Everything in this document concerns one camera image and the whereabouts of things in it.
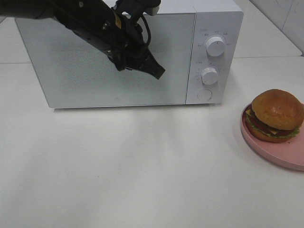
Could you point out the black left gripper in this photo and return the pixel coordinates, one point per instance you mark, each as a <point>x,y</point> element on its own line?
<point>128,37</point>

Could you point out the white timer knob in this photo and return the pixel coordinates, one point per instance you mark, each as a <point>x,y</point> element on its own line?
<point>209,76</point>

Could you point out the round white door button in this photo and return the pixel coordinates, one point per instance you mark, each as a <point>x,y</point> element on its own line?
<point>204,95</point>

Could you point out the white microwave door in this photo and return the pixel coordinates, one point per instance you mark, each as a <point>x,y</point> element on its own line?
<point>73,74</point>

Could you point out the toy hamburger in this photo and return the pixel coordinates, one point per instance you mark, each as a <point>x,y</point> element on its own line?
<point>274,116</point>

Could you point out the pink round plate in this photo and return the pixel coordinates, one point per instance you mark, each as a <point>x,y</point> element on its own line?
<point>288,154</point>

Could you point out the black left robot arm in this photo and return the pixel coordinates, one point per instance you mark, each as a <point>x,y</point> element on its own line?
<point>82,17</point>

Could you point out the white microwave oven body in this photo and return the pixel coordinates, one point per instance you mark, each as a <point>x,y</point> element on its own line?
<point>222,17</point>

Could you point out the upper white power knob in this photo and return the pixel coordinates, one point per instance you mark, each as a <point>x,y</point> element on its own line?
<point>215,45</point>

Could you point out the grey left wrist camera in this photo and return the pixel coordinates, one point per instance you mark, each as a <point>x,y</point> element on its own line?
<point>152,11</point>

